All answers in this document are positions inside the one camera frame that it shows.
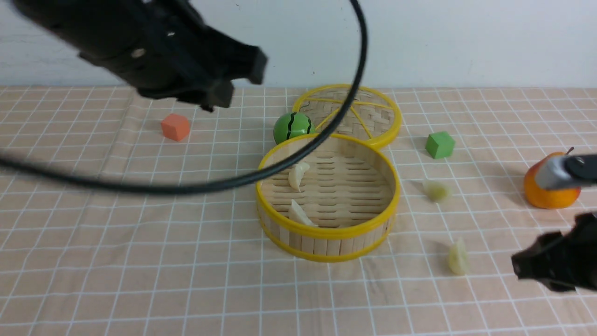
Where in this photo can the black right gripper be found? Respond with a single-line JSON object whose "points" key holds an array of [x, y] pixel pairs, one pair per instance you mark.
{"points": [[562, 262]]}

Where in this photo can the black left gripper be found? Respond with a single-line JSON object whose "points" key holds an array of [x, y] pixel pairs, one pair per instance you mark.
{"points": [[164, 49]]}

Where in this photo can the pale green dumpling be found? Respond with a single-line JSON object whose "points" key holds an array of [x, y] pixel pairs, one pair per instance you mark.
{"points": [[436, 191], [457, 259]]}

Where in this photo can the white dumpling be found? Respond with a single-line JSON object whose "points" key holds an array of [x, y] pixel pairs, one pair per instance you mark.
{"points": [[298, 215], [296, 175]]}

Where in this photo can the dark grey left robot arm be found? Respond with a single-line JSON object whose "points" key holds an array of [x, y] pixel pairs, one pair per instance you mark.
{"points": [[77, 22]]}

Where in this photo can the right robot arm silver black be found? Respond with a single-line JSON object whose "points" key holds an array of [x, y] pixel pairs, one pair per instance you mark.
{"points": [[568, 171]]}

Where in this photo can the bamboo steamer lid yellow rim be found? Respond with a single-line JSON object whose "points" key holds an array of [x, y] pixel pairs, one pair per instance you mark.
{"points": [[373, 117]]}

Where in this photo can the bamboo steamer tray yellow rim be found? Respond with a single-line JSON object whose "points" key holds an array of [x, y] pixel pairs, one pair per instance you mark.
{"points": [[351, 192]]}

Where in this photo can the orange red toy pear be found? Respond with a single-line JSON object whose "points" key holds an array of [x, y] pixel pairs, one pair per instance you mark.
{"points": [[548, 199]]}

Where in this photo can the orange cube block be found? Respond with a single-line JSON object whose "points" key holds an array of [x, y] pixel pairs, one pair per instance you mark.
{"points": [[175, 127]]}

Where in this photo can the green watermelon toy ball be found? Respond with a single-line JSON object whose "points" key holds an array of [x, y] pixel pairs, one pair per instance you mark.
{"points": [[291, 125]]}

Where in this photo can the green cube block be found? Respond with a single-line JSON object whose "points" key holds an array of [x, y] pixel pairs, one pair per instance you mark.
{"points": [[440, 145]]}

